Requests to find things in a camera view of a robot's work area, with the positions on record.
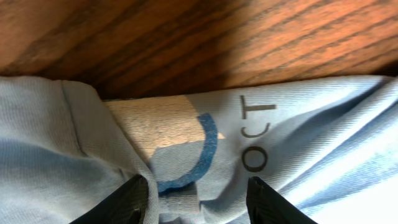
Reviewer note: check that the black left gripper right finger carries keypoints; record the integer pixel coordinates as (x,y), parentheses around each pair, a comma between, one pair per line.
(266,206)

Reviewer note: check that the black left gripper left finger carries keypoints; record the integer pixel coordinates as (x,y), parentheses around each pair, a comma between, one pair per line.
(126,205)

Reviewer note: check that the light blue t-shirt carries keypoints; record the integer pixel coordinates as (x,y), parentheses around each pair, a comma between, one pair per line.
(328,146)

